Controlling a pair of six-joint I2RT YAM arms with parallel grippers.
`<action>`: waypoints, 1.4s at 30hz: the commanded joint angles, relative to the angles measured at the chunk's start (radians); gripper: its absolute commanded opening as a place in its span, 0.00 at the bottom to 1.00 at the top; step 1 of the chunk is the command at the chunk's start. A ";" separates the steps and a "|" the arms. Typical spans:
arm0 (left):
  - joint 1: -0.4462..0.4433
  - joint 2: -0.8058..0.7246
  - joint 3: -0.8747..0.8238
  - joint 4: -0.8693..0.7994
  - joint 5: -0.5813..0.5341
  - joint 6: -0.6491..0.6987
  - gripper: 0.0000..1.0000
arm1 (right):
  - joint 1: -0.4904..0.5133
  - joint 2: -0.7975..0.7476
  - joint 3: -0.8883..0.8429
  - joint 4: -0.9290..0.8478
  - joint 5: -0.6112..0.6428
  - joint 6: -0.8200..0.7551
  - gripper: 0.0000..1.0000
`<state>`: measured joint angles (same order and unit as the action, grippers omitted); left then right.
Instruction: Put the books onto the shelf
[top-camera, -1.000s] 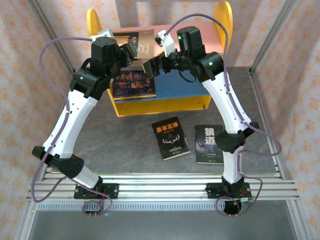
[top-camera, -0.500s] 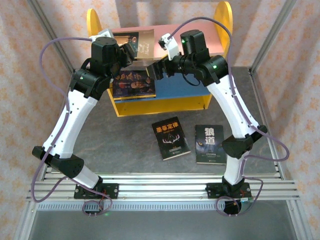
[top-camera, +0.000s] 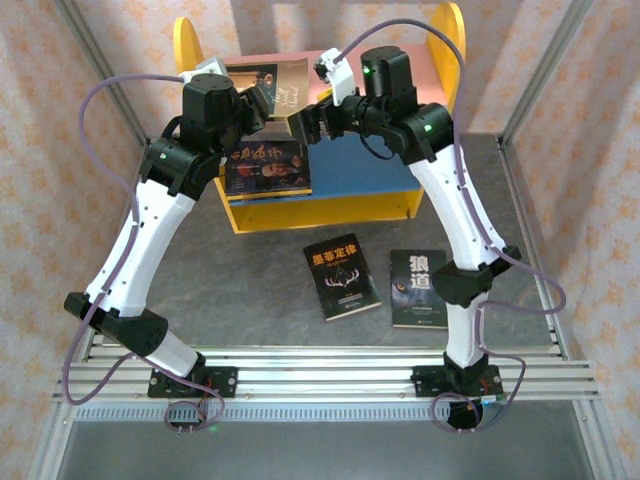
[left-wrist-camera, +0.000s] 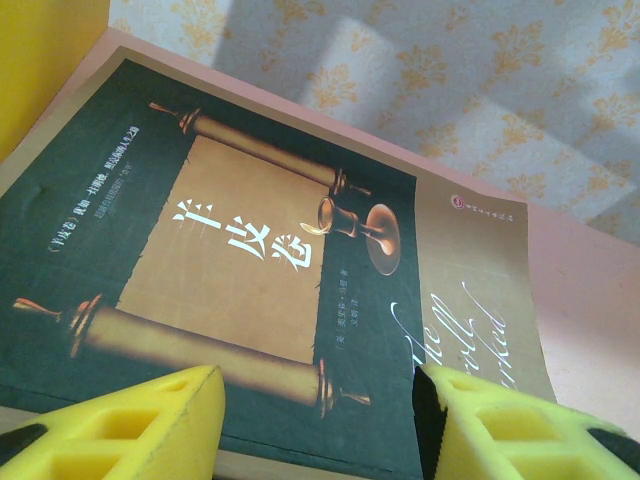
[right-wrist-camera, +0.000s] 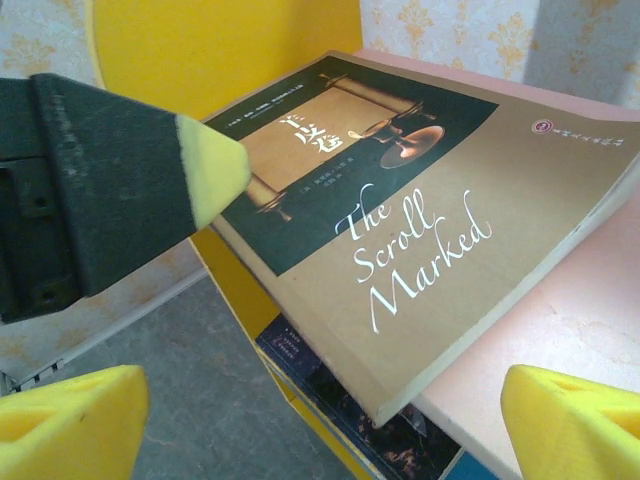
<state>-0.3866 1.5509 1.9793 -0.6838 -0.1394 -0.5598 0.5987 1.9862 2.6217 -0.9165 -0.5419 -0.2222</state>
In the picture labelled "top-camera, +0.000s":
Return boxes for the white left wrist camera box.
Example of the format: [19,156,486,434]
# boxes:
[178,56,229,84]

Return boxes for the dark blue orange calligraphy book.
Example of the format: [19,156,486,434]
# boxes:
[223,140,314,201]

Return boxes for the dark wolf face book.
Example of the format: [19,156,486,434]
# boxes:
[389,248,451,330]

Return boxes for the thin black cable loop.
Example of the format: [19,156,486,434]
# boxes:
[358,130,397,161]

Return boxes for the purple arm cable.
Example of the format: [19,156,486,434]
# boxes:
[60,73,225,435]
[339,18,569,434]

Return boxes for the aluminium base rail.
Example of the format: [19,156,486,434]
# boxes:
[52,344,601,404]

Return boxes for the aluminium lower frame bar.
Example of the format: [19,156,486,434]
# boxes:
[574,399,627,480]
[24,402,76,480]

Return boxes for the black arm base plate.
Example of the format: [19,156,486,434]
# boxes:
[148,366,237,400]
[412,364,502,399]

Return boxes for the yellow bookshelf pink blue shelves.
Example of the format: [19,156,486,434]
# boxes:
[172,2,467,235]

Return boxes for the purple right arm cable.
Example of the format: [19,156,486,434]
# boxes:
[339,18,569,434]

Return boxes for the black book orange title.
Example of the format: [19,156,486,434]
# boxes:
[303,232,383,323]

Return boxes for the aluminium frame post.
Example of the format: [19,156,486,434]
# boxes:
[499,0,597,149]
[52,0,151,147]

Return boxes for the aluminium table edge rail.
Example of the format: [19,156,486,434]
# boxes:
[497,139,571,361]

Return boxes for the black book with scroll picture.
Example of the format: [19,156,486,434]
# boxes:
[223,62,311,139]

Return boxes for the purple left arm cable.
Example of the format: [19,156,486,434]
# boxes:
[60,73,225,435]

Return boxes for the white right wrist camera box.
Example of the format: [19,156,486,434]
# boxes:
[313,47,359,101]

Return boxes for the perforated grey cable duct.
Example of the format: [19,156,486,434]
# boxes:
[73,405,576,422]

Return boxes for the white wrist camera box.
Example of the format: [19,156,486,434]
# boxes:
[313,47,359,101]
[178,56,229,84]

